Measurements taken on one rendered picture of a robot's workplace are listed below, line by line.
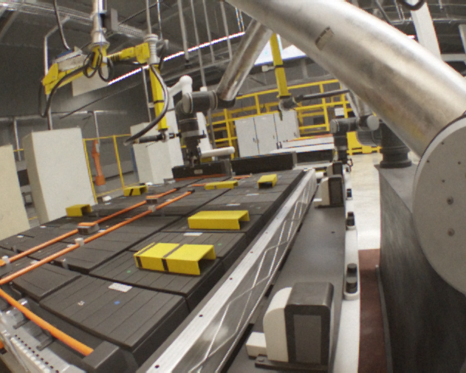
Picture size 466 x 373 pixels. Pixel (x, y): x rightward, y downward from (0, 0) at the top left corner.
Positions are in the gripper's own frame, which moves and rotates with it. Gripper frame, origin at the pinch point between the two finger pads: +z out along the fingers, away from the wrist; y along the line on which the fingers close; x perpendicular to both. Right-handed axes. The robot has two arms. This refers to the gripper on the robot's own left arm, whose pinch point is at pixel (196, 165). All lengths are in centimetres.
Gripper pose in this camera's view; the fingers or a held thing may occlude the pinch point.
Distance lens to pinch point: 156.9
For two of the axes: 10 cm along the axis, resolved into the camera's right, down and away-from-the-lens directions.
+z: 1.6, 9.7, 1.7
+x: 9.2, -0.8, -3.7
